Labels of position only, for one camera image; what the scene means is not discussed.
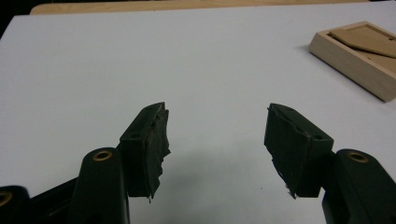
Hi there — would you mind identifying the wooden picture frame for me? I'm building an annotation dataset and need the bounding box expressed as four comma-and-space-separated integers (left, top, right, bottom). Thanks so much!
308, 21, 396, 103

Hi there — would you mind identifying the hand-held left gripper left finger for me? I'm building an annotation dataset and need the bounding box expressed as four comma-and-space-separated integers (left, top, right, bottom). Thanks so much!
118, 101, 172, 203

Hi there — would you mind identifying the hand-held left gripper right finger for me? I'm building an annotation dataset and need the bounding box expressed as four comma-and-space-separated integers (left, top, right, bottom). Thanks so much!
263, 103, 335, 200

